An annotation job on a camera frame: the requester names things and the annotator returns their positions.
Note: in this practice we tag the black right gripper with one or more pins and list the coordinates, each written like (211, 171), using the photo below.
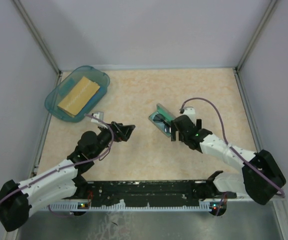
(173, 131)

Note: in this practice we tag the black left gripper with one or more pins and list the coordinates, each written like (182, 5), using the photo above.
(127, 130)

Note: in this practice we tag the grey glasses case green lining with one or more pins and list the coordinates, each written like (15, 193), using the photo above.
(166, 113)

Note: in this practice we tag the black aviator sunglasses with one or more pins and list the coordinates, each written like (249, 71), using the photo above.
(160, 119)

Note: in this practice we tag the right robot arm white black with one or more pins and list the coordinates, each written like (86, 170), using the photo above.
(258, 175)

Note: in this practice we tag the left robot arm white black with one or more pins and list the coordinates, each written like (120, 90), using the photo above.
(19, 201)

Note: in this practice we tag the teal plastic bin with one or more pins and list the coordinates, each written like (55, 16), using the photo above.
(53, 99)

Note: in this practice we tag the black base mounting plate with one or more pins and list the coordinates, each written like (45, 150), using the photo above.
(156, 193)

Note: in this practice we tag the shiny metal front panel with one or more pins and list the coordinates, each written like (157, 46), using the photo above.
(241, 221)

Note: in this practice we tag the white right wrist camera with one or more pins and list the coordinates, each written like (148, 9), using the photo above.
(189, 112)

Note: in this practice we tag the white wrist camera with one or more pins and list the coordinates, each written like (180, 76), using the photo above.
(96, 117)
(189, 112)

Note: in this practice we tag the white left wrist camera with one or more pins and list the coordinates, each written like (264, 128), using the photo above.
(96, 117)

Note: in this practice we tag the aluminium front rail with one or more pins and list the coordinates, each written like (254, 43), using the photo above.
(243, 197)

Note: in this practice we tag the aluminium frame post right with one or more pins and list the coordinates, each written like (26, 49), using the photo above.
(257, 34)

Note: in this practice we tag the aluminium frame post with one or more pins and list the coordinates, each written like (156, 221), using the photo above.
(257, 34)
(41, 43)

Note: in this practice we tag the aluminium frame post left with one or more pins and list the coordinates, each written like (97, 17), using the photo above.
(41, 43)

